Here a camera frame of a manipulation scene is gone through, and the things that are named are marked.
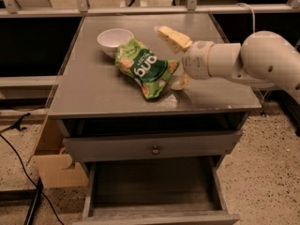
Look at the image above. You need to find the white hanging cable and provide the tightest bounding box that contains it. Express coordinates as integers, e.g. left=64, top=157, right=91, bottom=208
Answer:
left=235, top=2, right=257, bottom=35

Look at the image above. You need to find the grey open middle drawer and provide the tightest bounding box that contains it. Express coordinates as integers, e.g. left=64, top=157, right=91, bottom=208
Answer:
left=72, top=157, right=240, bottom=225

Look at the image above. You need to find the black floor cable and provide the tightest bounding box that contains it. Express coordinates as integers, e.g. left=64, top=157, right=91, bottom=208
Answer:
left=0, top=112, right=66, bottom=225

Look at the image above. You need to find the grey top drawer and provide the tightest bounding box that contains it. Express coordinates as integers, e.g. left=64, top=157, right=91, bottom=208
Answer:
left=63, top=130, right=242, bottom=162

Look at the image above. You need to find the metal rail frame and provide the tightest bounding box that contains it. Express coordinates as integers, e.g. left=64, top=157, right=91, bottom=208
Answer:
left=0, top=0, right=300, bottom=77

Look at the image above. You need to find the green rice chip bag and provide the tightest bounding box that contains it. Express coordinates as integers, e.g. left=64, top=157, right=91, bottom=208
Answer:
left=115, top=38, right=180, bottom=99

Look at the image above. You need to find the cardboard box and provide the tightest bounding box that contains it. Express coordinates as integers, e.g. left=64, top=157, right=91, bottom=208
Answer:
left=33, top=118, right=88, bottom=188

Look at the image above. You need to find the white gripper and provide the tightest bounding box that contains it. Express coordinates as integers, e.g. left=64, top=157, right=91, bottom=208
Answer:
left=155, top=25, right=215, bottom=91

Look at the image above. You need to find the round metal drawer knob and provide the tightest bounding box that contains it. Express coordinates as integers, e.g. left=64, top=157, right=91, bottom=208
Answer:
left=152, top=145, right=160, bottom=155

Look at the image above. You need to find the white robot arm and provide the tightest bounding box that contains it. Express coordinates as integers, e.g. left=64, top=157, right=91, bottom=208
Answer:
left=155, top=25, right=300, bottom=103

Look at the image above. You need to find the black bar on floor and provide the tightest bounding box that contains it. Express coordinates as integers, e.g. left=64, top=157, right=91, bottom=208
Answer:
left=23, top=179, right=43, bottom=225

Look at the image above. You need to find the grey wooden drawer cabinet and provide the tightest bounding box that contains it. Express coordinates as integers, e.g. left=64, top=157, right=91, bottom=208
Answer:
left=48, top=14, right=260, bottom=225

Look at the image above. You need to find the white ceramic bowl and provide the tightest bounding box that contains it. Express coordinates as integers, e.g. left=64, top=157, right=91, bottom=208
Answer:
left=97, top=28, right=134, bottom=58

